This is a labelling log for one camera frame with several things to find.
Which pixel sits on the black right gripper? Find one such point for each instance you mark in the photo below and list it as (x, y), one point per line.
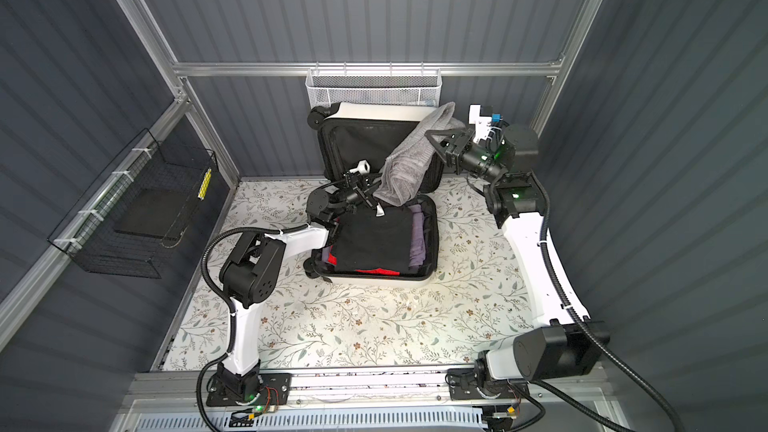
(449, 156)

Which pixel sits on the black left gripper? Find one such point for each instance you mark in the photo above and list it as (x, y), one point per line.
(355, 196)

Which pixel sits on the black t-shirt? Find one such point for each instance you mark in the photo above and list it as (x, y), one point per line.
(372, 240)

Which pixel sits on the red garment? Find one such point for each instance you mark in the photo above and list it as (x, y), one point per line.
(357, 264)

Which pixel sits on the grey towel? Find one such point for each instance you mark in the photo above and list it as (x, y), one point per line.
(405, 168)

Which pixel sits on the white hard-shell suitcase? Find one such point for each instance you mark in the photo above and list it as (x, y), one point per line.
(373, 238)

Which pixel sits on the purple jeans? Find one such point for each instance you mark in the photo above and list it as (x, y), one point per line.
(417, 237)

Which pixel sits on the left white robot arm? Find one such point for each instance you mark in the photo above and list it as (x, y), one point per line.
(250, 273)

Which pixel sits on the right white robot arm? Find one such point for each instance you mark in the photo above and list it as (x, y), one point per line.
(564, 341)

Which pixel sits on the yellow tag on basket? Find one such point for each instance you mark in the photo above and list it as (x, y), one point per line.
(204, 184)

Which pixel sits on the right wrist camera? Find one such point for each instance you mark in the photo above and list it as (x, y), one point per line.
(511, 144)

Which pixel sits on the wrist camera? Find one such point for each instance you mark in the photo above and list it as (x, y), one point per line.
(511, 144)
(357, 176)

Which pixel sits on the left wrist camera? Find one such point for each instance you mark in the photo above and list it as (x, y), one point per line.
(357, 176)

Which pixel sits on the white wire mesh basket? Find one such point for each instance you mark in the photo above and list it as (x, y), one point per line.
(422, 89)

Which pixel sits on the black wire mesh basket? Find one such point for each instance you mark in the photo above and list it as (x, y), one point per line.
(136, 220)

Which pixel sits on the white vented cable duct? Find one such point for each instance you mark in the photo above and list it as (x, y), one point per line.
(356, 419)

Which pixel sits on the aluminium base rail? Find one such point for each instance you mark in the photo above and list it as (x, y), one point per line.
(351, 388)

